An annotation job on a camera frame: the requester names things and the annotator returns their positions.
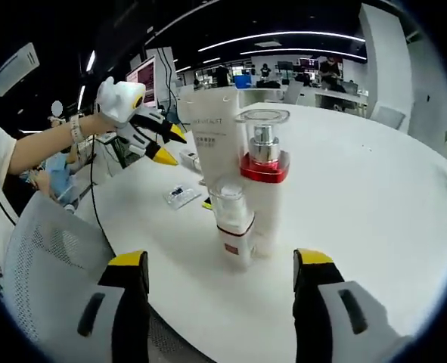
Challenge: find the person's left hand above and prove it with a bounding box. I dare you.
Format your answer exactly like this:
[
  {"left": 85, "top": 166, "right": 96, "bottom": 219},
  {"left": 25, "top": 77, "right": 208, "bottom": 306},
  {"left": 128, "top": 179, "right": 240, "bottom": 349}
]
[{"left": 82, "top": 112, "right": 114, "bottom": 136}]

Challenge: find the white gold-capped skincare tube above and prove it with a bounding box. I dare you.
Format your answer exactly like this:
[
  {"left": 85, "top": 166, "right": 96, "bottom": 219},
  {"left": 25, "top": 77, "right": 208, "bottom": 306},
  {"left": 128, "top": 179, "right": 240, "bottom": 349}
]
[{"left": 179, "top": 92, "right": 243, "bottom": 201}]

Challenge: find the computer monitor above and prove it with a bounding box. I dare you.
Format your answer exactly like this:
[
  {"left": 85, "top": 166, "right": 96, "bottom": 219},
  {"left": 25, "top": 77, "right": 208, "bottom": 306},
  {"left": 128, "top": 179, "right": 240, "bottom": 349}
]
[{"left": 126, "top": 55, "right": 158, "bottom": 109}]

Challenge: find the white wristwatch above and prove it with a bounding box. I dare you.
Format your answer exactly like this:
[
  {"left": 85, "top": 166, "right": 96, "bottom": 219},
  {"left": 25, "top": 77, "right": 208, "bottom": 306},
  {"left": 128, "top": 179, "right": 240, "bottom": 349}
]
[{"left": 69, "top": 114, "right": 85, "bottom": 144}]

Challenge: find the small white skincare bottle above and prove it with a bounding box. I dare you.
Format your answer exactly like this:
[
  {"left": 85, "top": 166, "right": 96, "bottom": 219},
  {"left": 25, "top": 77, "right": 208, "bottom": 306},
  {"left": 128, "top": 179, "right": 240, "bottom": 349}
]
[{"left": 179, "top": 149, "right": 203, "bottom": 172}]

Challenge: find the black cable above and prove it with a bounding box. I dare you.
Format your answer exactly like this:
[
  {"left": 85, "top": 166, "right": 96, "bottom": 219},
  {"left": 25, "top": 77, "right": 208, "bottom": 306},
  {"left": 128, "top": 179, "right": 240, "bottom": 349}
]
[{"left": 90, "top": 134, "right": 105, "bottom": 231}]

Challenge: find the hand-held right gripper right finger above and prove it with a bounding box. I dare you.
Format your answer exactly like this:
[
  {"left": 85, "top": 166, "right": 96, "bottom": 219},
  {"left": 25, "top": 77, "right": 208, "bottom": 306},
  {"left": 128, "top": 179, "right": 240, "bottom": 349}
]
[{"left": 293, "top": 248, "right": 413, "bottom": 363}]

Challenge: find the large white red-collared skincare bottle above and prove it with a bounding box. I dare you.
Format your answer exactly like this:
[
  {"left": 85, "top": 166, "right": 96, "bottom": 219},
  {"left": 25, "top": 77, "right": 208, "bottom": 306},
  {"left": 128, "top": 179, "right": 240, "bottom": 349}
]
[{"left": 234, "top": 108, "right": 291, "bottom": 258}]

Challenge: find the white mesh office chair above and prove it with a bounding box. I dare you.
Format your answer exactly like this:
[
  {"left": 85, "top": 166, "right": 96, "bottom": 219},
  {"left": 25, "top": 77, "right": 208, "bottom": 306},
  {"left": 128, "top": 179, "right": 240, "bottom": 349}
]
[{"left": 3, "top": 192, "right": 209, "bottom": 363}]

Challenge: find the slim clear-capped skincare spray bottle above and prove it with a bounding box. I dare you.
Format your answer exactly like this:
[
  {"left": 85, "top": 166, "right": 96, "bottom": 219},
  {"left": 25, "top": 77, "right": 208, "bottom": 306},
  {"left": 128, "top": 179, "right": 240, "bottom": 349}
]
[{"left": 206, "top": 177, "right": 256, "bottom": 269}]

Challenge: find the long ceiling light strip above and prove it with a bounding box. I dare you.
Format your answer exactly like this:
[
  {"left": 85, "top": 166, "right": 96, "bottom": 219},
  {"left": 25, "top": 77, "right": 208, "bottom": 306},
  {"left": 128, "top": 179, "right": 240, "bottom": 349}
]
[
  {"left": 251, "top": 48, "right": 366, "bottom": 61},
  {"left": 198, "top": 32, "right": 366, "bottom": 52}
]

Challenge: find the white ceiling air conditioner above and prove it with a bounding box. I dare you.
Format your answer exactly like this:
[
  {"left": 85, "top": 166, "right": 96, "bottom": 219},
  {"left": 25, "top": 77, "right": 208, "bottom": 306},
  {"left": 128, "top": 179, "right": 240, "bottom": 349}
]
[{"left": 0, "top": 42, "right": 42, "bottom": 96}]

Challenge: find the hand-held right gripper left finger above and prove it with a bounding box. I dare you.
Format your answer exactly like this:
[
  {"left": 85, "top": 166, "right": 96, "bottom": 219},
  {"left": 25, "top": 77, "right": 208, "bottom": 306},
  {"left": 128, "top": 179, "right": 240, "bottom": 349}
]
[{"left": 54, "top": 249, "right": 151, "bottom": 363}]

